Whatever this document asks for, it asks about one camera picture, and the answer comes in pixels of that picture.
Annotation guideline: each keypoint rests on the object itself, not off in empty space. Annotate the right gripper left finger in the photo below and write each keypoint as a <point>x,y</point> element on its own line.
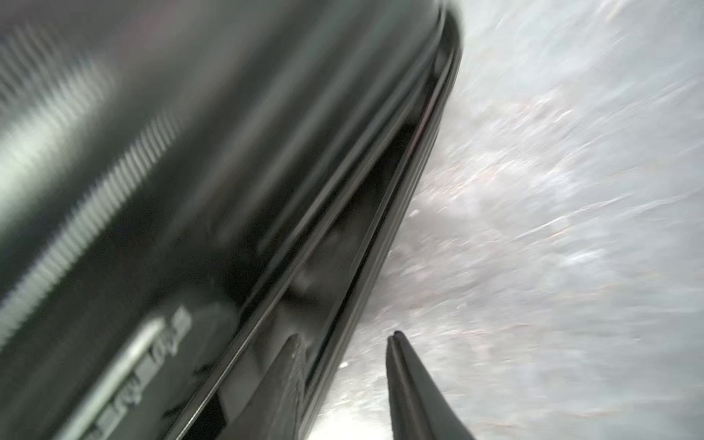
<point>266,405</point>

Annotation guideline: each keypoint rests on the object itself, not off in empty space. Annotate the black hard-shell suitcase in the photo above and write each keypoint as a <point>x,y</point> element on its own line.
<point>187,184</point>

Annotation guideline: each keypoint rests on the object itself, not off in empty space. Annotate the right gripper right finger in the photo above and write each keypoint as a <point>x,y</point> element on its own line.
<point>418,409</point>

